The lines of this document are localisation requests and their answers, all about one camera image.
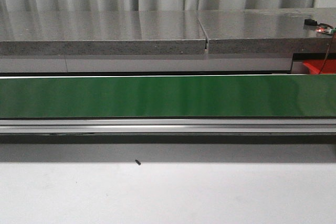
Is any grey stone slab right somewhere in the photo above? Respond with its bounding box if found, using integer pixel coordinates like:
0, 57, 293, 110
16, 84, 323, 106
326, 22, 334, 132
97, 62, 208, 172
197, 8, 335, 54

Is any grey stone slab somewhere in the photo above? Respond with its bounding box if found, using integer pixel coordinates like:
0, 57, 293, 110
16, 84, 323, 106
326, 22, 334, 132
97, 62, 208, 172
197, 8, 335, 54
1, 11, 207, 56

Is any green conveyor belt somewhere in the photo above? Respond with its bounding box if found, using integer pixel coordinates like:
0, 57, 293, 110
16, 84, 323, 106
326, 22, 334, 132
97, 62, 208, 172
1, 74, 335, 119

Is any red plastic tray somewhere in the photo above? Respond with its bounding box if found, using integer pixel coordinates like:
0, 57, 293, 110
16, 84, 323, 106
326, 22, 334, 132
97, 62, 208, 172
303, 59, 336, 74

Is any black connector plug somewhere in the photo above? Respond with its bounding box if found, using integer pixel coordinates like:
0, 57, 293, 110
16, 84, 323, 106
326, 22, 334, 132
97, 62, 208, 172
304, 19, 319, 26

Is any grey stone slab left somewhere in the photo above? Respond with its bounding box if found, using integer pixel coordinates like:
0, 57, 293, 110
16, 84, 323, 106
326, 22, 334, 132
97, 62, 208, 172
1, 11, 207, 56

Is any small green circuit board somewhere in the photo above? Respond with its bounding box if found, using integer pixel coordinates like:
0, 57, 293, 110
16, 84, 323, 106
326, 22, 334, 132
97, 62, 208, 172
317, 26, 335, 35

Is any aluminium conveyor frame rail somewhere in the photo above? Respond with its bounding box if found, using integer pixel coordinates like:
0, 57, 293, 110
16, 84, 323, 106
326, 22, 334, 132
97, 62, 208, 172
1, 119, 335, 135

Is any thin red black wire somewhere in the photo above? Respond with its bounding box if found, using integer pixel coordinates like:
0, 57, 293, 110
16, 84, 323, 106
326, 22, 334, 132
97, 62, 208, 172
318, 22, 336, 76

